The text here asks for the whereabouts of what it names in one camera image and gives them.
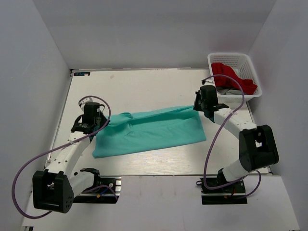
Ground teal t shirt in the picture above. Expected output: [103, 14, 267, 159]
[92, 106, 206, 158]

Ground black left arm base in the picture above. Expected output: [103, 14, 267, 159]
[69, 172, 122, 204]

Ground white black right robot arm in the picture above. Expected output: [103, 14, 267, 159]
[193, 85, 279, 192]

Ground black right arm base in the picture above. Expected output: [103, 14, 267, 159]
[196, 178, 247, 205]

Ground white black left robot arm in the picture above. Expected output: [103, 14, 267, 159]
[32, 102, 108, 213]

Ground grey t shirt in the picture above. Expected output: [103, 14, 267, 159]
[216, 87, 242, 95]

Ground red t shirt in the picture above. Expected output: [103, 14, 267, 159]
[211, 63, 257, 95]

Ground dark label sticker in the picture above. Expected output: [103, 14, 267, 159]
[74, 72, 90, 77]

